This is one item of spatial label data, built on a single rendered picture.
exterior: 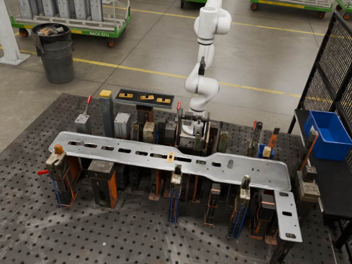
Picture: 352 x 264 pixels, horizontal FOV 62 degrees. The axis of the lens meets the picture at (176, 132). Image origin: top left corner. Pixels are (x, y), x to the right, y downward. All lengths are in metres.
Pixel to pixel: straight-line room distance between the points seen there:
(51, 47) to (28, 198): 2.56
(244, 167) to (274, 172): 0.17
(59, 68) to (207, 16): 3.15
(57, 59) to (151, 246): 3.14
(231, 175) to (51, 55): 3.20
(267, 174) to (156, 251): 0.73
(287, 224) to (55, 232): 1.22
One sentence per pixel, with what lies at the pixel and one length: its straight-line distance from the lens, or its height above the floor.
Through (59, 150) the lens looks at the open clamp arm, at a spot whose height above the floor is 1.08.
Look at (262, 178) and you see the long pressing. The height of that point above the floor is 1.00.
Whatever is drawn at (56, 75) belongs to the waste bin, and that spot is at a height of 0.15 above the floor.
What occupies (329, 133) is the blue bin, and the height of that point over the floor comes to 1.03.
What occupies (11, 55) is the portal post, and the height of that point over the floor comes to 0.11.
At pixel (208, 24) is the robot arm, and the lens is 1.48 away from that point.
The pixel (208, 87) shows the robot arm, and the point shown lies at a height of 1.20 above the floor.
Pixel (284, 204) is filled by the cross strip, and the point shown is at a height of 1.00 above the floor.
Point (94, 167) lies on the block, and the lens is 1.62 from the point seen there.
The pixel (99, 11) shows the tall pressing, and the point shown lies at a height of 0.48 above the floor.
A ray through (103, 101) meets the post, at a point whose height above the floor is 1.12.
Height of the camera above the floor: 2.17
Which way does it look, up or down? 39 degrees down
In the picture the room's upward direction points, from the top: 4 degrees clockwise
